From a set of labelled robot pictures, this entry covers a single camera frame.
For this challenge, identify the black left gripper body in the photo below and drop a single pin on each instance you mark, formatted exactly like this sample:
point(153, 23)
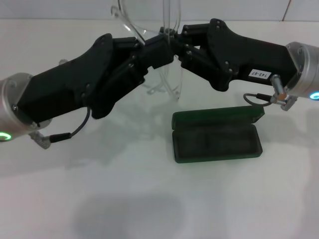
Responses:
point(69, 84)

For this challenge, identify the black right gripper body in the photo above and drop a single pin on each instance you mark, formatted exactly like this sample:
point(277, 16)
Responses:
point(249, 54)

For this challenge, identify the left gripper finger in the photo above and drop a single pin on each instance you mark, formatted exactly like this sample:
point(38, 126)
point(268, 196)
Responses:
point(157, 44)
point(134, 72)

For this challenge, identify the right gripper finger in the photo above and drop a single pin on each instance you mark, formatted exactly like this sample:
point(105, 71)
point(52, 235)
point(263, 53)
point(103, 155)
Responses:
point(197, 57)
point(194, 31)

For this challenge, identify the clear white glasses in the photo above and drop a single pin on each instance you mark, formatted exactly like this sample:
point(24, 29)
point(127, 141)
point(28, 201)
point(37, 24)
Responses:
point(139, 27)

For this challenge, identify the green glasses case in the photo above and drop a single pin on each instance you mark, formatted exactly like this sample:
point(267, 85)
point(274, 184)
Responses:
point(216, 142)

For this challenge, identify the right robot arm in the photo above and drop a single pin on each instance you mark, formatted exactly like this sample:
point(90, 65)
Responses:
point(305, 69)

